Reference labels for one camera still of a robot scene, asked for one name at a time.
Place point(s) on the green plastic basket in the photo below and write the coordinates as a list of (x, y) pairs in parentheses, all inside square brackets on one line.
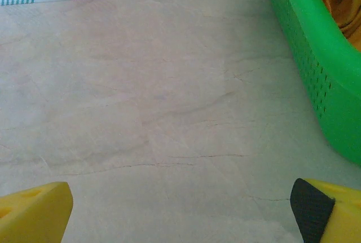
[(310, 43)]

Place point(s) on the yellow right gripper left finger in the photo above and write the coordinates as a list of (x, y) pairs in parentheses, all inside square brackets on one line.
[(34, 214)]

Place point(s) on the orange t-shirt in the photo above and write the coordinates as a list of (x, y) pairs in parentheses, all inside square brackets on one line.
[(338, 6)]

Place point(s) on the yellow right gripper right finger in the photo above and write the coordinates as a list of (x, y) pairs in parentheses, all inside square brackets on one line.
[(332, 217)]

